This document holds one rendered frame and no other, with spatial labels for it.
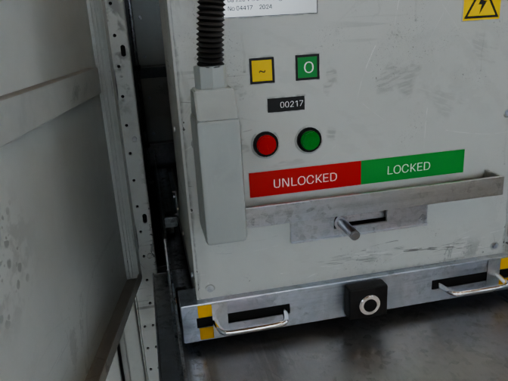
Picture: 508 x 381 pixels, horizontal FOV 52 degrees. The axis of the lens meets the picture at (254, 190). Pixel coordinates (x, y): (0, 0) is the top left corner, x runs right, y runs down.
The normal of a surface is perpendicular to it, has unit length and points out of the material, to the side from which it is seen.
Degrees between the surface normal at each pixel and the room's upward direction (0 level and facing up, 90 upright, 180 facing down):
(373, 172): 90
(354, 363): 0
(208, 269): 90
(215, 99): 61
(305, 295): 90
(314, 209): 90
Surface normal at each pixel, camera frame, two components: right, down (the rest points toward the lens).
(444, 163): 0.21, 0.30
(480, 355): -0.05, -0.95
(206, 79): -0.18, 0.32
